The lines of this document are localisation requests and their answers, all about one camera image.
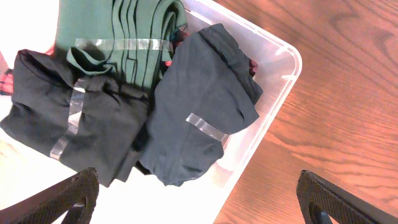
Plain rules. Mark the dark navy garment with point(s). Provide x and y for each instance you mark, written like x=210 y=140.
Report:
x=207 y=94

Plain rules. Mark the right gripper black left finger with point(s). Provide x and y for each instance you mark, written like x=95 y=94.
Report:
x=75 y=197

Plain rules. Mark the dark green garment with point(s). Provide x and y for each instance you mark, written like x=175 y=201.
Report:
x=125 y=38

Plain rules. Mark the black cloth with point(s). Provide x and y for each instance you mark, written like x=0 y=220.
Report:
x=77 y=119

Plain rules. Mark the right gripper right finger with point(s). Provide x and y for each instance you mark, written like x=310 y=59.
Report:
x=321 y=202

